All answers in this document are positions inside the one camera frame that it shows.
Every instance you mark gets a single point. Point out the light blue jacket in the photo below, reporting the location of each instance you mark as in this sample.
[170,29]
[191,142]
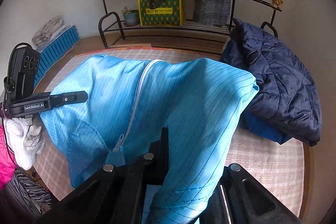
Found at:
[183,108]

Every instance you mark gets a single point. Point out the small potted plant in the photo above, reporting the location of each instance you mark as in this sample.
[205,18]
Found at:
[130,19]

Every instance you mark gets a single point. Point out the person's left forearm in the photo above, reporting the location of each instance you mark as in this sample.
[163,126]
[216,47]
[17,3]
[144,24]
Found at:
[5,169]

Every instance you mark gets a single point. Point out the brown teddy bear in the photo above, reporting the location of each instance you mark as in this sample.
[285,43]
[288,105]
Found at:
[277,2]

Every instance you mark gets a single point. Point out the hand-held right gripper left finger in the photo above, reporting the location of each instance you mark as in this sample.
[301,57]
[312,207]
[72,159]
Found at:
[157,161]

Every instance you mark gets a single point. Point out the navy puffer jacket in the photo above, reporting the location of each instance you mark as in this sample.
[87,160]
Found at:
[283,87]

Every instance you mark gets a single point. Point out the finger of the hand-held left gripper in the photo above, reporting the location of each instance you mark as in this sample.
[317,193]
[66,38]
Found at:
[71,98]

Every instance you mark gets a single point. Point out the black metal clothes rack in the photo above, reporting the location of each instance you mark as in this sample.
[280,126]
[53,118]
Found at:
[162,30]

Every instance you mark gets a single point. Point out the zebra striped garment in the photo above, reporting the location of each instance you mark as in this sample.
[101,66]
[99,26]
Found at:
[29,192]

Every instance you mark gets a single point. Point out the floral cloth bundle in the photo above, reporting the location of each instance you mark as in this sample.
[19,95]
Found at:
[48,30]

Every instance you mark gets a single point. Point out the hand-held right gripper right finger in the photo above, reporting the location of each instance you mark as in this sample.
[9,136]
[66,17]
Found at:
[249,200]

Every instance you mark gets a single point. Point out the blue slatted crate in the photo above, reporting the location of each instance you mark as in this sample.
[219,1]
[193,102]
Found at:
[57,45]

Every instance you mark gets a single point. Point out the yellow patterned box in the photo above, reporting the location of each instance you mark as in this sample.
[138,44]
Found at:
[160,10]

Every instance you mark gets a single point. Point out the blue folded garment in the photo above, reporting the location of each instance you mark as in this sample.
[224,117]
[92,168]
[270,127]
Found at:
[262,129]

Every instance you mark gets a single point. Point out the person's left hand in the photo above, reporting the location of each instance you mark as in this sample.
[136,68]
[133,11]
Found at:
[18,145]

